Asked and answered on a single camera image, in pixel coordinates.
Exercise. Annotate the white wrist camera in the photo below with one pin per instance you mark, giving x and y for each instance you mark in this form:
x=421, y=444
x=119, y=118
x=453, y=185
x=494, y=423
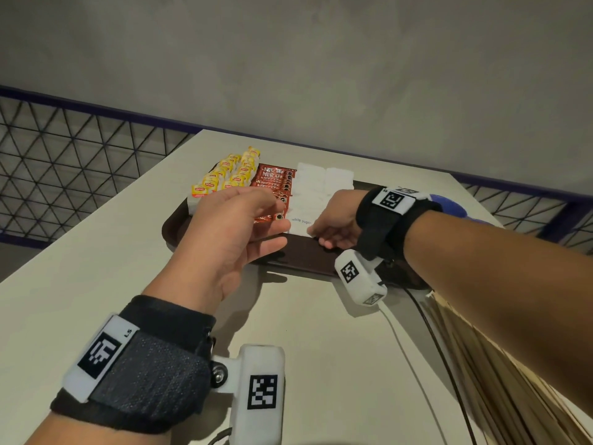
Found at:
x=259, y=361
x=366, y=284

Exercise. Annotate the row of white sugar packets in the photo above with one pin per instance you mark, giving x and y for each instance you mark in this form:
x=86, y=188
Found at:
x=308, y=189
x=340, y=178

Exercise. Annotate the person's right forearm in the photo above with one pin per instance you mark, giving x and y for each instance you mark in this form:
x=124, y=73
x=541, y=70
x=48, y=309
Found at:
x=509, y=287

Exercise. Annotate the brown plastic tray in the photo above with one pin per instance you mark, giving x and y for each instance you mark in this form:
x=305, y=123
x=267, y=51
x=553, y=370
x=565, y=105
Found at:
x=306, y=254

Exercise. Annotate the person's left hand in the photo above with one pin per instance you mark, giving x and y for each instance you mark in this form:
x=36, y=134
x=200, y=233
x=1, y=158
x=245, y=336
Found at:
x=217, y=245

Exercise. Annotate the row of red coffee sachets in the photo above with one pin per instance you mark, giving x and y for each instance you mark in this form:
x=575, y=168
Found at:
x=273, y=178

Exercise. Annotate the bundle of wooden stir sticks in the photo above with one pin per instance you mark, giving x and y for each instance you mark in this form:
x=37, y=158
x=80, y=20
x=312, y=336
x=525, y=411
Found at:
x=509, y=398

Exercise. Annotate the person's right hand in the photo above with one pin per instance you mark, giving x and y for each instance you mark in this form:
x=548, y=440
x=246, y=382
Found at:
x=340, y=217

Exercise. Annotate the row of white tea bags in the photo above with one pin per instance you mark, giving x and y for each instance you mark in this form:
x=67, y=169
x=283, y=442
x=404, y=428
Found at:
x=238, y=179
x=199, y=192

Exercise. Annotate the purple metal mesh railing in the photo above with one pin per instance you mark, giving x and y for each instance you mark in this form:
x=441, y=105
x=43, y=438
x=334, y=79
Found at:
x=92, y=108

